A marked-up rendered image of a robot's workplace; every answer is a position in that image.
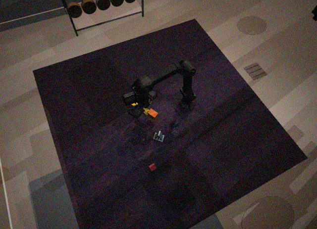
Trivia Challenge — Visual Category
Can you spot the red square block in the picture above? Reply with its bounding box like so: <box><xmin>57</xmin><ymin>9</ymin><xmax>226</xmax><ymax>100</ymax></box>
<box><xmin>149</xmin><ymin>163</ymin><xmax>157</xmax><ymax>172</ymax></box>

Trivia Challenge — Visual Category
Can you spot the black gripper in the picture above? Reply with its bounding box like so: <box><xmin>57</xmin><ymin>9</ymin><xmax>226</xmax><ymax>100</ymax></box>
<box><xmin>128</xmin><ymin>90</ymin><xmax>158</xmax><ymax>119</ymax></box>

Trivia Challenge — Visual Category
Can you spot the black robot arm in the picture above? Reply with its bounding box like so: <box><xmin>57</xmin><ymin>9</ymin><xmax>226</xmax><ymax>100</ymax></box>
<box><xmin>122</xmin><ymin>59</ymin><xmax>197</xmax><ymax>106</ymax></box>

